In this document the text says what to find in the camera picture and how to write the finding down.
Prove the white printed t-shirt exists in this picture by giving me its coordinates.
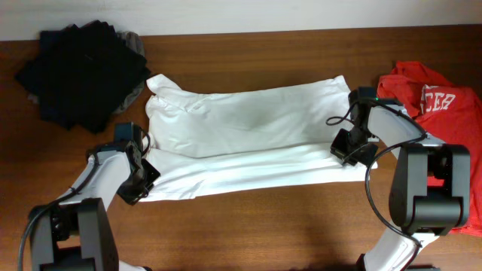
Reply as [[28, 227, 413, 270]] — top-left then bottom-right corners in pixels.
[[145, 75, 366, 202]]

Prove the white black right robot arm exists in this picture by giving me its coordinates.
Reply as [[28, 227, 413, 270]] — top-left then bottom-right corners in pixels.
[[326, 87, 470, 271]]

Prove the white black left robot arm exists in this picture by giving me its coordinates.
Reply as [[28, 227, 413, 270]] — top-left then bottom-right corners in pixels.
[[17, 123, 160, 271]]

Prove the red lettered t-shirt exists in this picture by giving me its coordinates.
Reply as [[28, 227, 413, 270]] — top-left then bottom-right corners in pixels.
[[377, 61, 481, 237]]

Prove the black folded garment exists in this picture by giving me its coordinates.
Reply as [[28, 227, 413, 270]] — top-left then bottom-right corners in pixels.
[[14, 20, 152, 134]]

